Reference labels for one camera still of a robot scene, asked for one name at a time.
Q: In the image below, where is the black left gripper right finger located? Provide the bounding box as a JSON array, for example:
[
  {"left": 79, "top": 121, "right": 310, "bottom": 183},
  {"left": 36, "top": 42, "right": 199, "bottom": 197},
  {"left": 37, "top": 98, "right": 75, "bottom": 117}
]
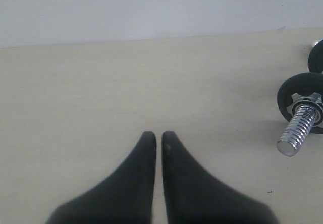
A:
[{"left": 161, "top": 131, "right": 278, "bottom": 223}]

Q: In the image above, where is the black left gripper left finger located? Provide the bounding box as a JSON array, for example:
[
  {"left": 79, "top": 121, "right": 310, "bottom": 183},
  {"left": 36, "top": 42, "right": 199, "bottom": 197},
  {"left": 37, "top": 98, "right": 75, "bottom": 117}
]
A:
[{"left": 47, "top": 131, "right": 156, "bottom": 223}]

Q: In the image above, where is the chrome dumbbell bar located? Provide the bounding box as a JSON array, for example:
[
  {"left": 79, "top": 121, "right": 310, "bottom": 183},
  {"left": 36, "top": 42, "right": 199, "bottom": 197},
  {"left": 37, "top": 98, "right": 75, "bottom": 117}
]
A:
[{"left": 277, "top": 40, "right": 322, "bottom": 157}]

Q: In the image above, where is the chrome spinlock collar nut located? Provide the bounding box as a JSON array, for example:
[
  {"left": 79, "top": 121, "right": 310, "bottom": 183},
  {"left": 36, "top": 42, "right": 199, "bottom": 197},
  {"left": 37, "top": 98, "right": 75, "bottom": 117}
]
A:
[{"left": 291, "top": 93, "right": 322, "bottom": 126}]

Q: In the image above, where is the black near weight plate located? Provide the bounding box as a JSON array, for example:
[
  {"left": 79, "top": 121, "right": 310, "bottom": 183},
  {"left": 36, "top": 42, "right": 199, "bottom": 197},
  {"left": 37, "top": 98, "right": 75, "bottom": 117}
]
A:
[{"left": 277, "top": 73, "right": 322, "bottom": 142}]

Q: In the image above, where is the black weight plate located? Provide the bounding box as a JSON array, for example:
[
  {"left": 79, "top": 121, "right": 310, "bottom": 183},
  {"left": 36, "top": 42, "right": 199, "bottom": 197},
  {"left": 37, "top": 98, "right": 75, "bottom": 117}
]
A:
[
  {"left": 277, "top": 73, "right": 322, "bottom": 142},
  {"left": 307, "top": 40, "right": 323, "bottom": 73}
]

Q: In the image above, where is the black far weight plate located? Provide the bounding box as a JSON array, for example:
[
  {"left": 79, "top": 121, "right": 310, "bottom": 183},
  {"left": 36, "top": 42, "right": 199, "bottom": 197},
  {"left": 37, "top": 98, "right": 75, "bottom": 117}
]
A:
[{"left": 307, "top": 40, "right": 323, "bottom": 73}]

